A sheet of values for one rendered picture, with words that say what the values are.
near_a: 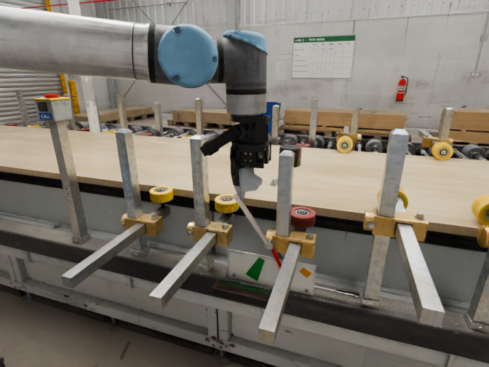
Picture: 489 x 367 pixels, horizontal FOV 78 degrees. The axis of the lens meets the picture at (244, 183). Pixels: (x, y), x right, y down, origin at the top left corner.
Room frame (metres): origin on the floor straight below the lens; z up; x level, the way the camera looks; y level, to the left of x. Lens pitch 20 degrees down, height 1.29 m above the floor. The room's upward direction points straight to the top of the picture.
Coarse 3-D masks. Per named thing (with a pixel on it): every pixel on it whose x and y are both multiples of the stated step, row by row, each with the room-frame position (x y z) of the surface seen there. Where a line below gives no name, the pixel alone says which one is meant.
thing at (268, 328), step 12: (300, 228) 0.79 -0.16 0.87; (288, 252) 0.67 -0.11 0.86; (300, 252) 0.70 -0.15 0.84; (288, 264) 0.61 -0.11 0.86; (288, 276) 0.57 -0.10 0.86; (276, 288) 0.53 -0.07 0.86; (288, 288) 0.54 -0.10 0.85; (276, 300) 0.49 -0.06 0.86; (264, 312) 0.46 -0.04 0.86; (276, 312) 0.46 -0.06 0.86; (264, 324) 0.43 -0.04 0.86; (276, 324) 0.43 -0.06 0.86; (264, 336) 0.42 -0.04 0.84; (276, 336) 0.43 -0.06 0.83
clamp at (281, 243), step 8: (272, 232) 0.75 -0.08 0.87; (296, 232) 0.75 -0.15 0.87; (304, 232) 0.75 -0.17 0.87; (280, 240) 0.72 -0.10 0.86; (288, 240) 0.72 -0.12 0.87; (296, 240) 0.71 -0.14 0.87; (304, 240) 0.71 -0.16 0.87; (312, 240) 0.71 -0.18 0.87; (280, 248) 0.72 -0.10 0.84; (304, 248) 0.70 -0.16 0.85; (312, 248) 0.70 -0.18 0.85; (304, 256) 0.70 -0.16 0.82; (312, 256) 0.69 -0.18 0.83
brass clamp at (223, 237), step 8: (192, 224) 0.83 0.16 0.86; (208, 224) 0.82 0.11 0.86; (216, 224) 0.82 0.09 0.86; (192, 232) 0.81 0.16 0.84; (200, 232) 0.80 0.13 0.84; (216, 232) 0.78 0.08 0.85; (224, 232) 0.78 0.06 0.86; (232, 232) 0.82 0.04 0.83; (216, 240) 0.78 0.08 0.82; (224, 240) 0.78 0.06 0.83
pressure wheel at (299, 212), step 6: (294, 210) 0.82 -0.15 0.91; (300, 210) 0.81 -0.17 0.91; (306, 210) 0.82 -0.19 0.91; (312, 210) 0.82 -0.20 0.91; (294, 216) 0.78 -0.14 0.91; (300, 216) 0.78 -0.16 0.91; (306, 216) 0.78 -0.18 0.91; (312, 216) 0.78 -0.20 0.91; (294, 222) 0.78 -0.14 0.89; (300, 222) 0.77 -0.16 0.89; (306, 222) 0.77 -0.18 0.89; (312, 222) 0.78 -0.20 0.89
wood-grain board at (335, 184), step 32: (0, 128) 2.29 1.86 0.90; (32, 128) 2.29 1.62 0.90; (0, 160) 1.39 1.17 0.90; (32, 160) 1.39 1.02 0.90; (96, 160) 1.39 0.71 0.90; (160, 160) 1.39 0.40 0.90; (224, 160) 1.39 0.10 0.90; (320, 160) 1.39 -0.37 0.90; (352, 160) 1.39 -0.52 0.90; (384, 160) 1.39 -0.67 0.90; (416, 160) 1.39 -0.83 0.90; (448, 160) 1.39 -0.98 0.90; (480, 160) 1.39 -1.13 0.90; (192, 192) 0.99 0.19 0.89; (224, 192) 0.98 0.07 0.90; (256, 192) 0.98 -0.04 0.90; (320, 192) 0.98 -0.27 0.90; (352, 192) 0.98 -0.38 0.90; (416, 192) 0.98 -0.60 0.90; (448, 192) 0.98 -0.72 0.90; (480, 192) 0.98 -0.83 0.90; (448, 224) 0.74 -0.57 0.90; (480, 224) 0.74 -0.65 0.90
